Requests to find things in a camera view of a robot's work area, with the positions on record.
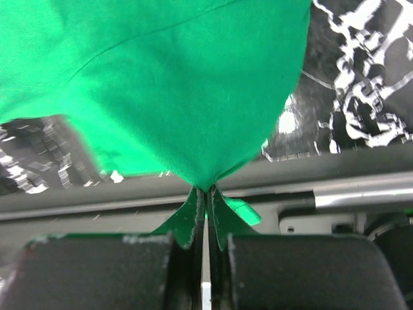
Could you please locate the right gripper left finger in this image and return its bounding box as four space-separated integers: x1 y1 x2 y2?
1 189 205 309

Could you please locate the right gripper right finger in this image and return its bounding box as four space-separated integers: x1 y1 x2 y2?
206 187 408 309

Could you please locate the green t shirt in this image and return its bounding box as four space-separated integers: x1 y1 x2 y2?
0 0 312 227

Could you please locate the black marble pattern mat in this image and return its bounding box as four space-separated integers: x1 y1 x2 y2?
1 1 412 195

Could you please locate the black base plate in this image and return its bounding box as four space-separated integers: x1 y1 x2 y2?
1 144 412 264

